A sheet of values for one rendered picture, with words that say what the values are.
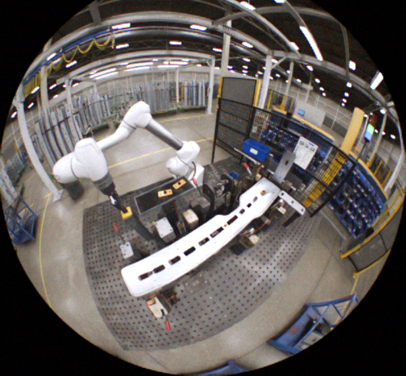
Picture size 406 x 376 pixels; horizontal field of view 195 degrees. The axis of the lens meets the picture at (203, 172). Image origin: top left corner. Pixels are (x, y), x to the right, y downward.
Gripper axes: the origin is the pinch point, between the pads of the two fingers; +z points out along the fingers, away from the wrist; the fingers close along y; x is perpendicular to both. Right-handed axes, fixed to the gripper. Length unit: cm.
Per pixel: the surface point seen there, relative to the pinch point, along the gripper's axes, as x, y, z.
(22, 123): -240, -240, -107
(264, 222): 74, 51, 21
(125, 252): -11.2, 18.0, 13.3
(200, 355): -60, 156, 119
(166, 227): 17.4, 18.0, 8.0
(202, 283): 17, 52, 16
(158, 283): -3.3, 40.7, 19.0
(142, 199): 11.9, -3.0, 2.9
